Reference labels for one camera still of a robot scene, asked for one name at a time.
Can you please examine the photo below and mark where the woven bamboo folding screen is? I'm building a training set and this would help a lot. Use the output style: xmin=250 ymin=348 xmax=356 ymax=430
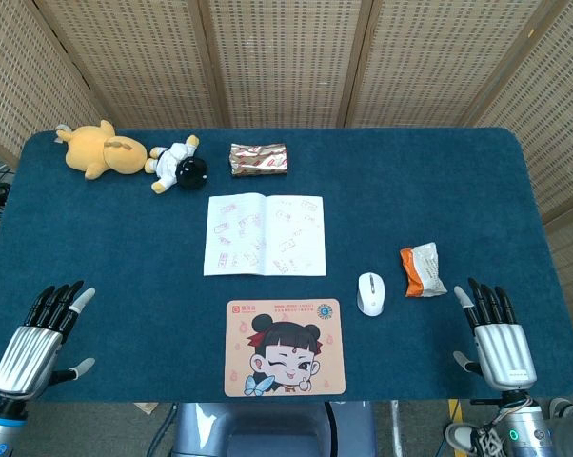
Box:
xmin=0 ymin=0 xmax=573 ymax=354

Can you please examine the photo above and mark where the gold foil packet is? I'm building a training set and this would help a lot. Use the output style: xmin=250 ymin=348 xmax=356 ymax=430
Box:
xmin=228 ymin=142 xmax=289 ymax=179

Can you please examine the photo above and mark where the yellow plush toy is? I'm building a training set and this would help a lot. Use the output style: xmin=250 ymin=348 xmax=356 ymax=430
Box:
xmin=54 ymin=119 xmax=149 ymax=182

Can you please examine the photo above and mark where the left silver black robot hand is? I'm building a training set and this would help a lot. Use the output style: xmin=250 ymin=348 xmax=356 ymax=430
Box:
xmin=0 ymin=279 xmax=97 ymax=401

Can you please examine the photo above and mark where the white wireless mouse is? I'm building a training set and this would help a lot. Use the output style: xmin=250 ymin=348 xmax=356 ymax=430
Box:
xmin=357 ymin=271 xmax=386 ymax=317

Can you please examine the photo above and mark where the orange white snack bag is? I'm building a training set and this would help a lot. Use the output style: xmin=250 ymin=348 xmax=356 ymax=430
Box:
xmin=399 ymin=241 xmax=449 ymax=300

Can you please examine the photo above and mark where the blue felt table cover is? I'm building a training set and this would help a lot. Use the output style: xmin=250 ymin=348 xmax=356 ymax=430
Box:
xmin=0 ymin=127 xmax=573 ymax=405

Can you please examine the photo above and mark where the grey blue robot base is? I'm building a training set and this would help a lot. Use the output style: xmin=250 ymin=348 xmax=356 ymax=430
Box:
xmin=170 ymin=400 xmax=378 ymax=457

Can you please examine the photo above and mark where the black haired white clothed doll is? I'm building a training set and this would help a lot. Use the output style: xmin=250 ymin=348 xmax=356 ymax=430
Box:
xmin=144 ymin=134 xmax=209 ymax=195

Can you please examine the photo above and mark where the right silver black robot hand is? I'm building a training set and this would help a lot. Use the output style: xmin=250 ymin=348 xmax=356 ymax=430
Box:
xmin=452 ymin=277 xmax=539 ymax=394

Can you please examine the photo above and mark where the cartoon girl mouse pad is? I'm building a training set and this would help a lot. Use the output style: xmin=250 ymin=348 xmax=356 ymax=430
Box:
xmin=224 ymin=298 xmax=347 ymax=399

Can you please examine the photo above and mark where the open stamped notebook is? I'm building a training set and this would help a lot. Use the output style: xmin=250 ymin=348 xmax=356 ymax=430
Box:
xmin=203 ymin=192 xmax=327 ymax=278

